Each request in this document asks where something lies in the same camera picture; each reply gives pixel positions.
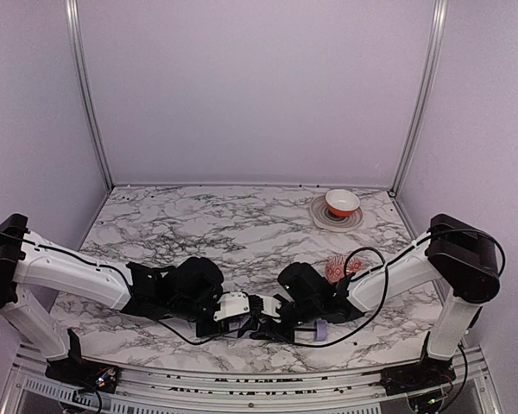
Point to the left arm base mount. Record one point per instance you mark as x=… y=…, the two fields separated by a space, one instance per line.
x=89 y=374

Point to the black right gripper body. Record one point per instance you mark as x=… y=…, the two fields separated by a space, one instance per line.
x=287 y=317

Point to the grey swirl plate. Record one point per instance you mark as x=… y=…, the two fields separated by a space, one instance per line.
x=323 y=218

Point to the aluminium frame post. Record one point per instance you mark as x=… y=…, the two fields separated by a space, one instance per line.
x=77 y=44
x=428 y=76

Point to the right aluminium frame post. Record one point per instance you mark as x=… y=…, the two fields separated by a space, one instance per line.
x=428 y=76

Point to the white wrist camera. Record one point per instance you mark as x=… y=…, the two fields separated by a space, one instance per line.
x=270 y=306
x=231 y=304

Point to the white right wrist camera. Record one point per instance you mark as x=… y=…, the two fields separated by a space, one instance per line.
x=270 y=306

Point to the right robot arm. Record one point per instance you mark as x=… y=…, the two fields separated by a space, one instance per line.
x=469 y=260

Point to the lilac folding umbrella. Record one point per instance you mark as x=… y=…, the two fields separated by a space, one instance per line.
x=242 y=326

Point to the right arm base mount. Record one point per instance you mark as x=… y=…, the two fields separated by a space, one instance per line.
x=415 y=377

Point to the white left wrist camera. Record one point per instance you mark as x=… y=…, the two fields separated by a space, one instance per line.
x=231 y=304

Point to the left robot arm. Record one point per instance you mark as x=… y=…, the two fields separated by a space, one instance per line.
x=191 y=291

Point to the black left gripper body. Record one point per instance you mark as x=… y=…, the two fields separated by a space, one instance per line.
x=208 y=327

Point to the orange white bowl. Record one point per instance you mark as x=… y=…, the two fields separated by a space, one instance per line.
x=342 y=203

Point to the left aluminium frame post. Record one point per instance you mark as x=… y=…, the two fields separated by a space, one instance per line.
x=77 y=44

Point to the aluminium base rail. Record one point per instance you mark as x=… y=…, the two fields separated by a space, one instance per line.
x=161 y=390

